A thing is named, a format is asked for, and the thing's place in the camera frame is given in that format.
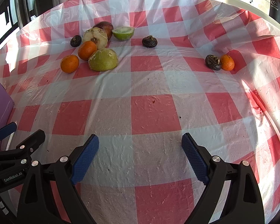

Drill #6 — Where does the orange mandarin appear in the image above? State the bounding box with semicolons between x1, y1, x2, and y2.
78;41;97;61
220;54;235;71
60;55;79;74

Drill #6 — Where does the green pear half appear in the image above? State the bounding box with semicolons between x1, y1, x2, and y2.
88;48;119;72

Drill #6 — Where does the dark passion fruit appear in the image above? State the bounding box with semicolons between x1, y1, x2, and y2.
141;35;158;48
205;55;222;70
70;35;82;48

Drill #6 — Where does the dark red apple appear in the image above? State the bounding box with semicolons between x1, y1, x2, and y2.
94;21;114;40

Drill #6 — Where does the red white checkered tablecloth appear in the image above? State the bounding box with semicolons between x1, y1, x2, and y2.
0;0;280;223

